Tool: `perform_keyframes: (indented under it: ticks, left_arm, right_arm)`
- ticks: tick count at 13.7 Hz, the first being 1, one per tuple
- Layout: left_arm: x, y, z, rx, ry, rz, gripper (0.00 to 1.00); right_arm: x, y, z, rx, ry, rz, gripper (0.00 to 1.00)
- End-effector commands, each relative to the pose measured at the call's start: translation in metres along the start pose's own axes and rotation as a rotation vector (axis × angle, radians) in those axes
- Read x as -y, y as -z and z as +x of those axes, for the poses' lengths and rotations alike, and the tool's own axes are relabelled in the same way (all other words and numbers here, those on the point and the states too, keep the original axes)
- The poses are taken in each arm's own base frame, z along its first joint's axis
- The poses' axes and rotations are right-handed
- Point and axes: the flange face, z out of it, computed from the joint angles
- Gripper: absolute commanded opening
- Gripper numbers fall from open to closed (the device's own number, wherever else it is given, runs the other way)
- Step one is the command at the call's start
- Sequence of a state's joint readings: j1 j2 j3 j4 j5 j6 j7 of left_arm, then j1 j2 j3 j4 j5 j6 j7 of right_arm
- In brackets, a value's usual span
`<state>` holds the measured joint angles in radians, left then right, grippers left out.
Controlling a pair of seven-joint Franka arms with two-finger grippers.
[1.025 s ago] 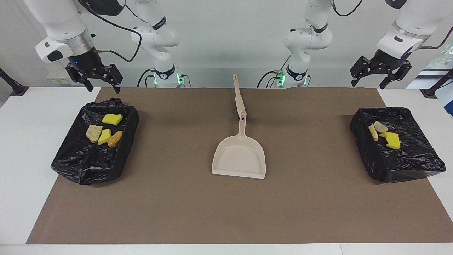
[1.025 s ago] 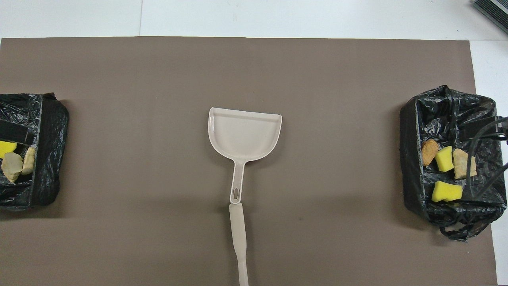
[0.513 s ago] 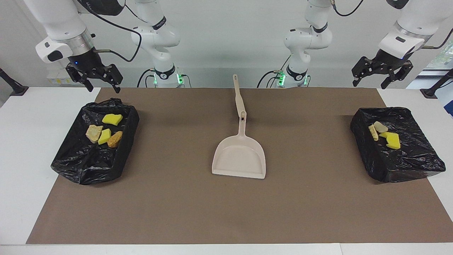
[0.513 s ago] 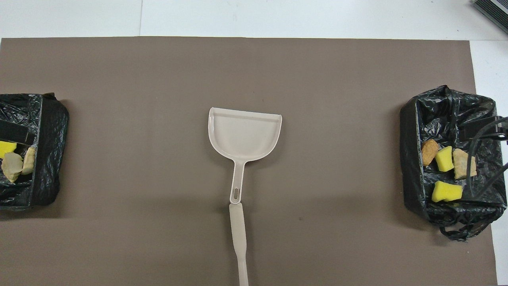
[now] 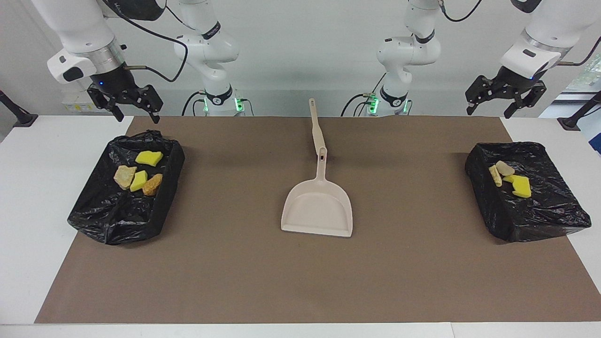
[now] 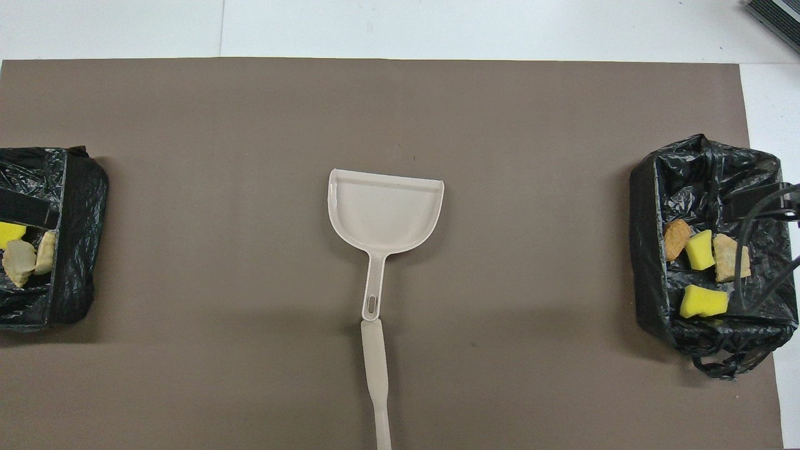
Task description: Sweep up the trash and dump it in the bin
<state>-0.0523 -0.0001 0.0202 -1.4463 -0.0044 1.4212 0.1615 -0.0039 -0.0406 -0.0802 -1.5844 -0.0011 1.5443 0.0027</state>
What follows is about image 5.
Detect large yellow sponge piece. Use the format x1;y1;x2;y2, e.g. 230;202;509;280
135;150;164;167

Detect green and yellow sponge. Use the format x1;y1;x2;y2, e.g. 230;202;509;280
502;175;532;199

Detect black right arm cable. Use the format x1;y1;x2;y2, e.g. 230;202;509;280
101;0;189;83

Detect beige hand brush black bristles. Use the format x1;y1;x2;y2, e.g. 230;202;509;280
308;98;328;159

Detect black base power cable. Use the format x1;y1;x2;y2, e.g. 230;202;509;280
182;91;207;116
341;92;376;117

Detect brown oval textured sponge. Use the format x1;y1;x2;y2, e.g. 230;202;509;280
142;174;163;196

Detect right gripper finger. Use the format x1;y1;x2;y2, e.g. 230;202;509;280
131;84;164;124
86;87;124;123

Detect white wall socket box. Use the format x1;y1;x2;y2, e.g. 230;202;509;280
62;90;112;113

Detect brown paper table mat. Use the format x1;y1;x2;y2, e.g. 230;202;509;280
34;116;601;324

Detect bin with black bag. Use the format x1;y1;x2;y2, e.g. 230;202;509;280
67;130;185;246
465;141;592;243

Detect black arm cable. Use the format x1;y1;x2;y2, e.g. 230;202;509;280
439;0;601;67
101;0;189;83

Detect window with green foliage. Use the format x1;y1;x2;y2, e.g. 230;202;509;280
566;56;601;92

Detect beige rock-like foam chunk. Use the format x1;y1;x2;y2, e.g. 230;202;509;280
114;165;138;190

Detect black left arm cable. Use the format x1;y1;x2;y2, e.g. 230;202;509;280
439;0;601;67

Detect blue plastic object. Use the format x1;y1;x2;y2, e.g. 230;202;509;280
582;115;601;155

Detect beige plastic dustpan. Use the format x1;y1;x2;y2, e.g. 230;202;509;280
281;147;354;238

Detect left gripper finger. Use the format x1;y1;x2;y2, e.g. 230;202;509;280
503;81;547;119
465;74;496;116

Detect black camera stand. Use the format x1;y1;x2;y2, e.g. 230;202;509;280
0;89;39;128
557;91;601;131

